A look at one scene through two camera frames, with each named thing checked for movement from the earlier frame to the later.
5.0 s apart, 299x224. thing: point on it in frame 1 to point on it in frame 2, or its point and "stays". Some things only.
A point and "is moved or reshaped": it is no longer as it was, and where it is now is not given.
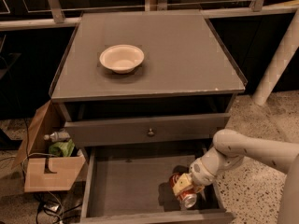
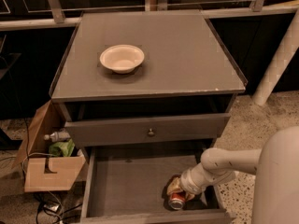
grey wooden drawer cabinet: (176, 103) stays
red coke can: (187, 198) is moved or reshaped
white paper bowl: (121, 58) stays
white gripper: (199, 173) stays
